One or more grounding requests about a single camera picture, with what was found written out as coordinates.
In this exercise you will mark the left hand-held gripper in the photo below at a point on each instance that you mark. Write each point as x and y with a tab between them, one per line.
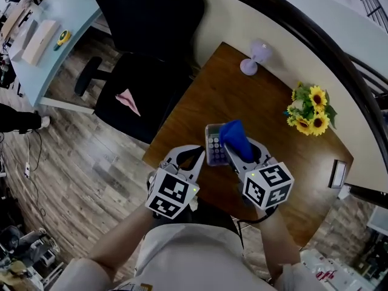
169	191

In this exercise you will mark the long pale box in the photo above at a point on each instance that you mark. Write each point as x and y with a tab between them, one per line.
39	41

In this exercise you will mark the person's pale shirt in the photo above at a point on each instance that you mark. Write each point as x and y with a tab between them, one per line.
188	259

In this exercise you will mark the white cabinet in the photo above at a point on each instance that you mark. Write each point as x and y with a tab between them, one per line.
379	221

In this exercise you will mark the person's left forearm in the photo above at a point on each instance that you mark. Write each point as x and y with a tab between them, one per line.
127	238

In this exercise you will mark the black picture frame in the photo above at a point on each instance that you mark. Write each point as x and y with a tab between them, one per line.
339	174

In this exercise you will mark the light blue desk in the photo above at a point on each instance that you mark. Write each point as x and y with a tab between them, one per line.
69	14

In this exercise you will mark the blue cloth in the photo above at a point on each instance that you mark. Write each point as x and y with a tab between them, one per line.
233	135

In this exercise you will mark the person's right forearm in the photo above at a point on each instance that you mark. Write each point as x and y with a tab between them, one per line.
276	241

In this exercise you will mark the person's dark trousers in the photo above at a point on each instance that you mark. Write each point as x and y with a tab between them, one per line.
212	220

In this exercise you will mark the black office chair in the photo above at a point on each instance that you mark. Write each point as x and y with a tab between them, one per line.
145	17

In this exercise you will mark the cluttered equipment cart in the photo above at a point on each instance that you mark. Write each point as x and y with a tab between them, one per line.
27	250

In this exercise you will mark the white flat box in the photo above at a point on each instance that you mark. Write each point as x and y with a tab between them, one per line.
21	45

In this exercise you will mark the potted sunflower bouquet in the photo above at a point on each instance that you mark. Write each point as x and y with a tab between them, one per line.
316	99

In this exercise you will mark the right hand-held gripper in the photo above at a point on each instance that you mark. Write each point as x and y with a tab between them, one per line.
269	183

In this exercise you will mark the yellow tape measure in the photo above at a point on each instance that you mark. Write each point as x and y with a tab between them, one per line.
63	38

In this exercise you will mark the white power strip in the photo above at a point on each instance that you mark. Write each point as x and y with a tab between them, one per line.
27	170

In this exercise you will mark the small lilac desk fan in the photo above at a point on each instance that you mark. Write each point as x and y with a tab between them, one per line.
248	67

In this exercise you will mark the pink cloth on chair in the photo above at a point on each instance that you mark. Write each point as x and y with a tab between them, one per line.
127	100

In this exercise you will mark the black machine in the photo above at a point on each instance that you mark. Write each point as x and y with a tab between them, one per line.
373	262

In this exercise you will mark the pile of clear plastic packets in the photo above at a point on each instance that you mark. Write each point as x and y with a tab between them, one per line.
325	273

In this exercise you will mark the lilac calculator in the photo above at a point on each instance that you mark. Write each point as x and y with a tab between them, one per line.
213	150

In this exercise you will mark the light wooden table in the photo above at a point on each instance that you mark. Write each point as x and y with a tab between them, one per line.
16	18

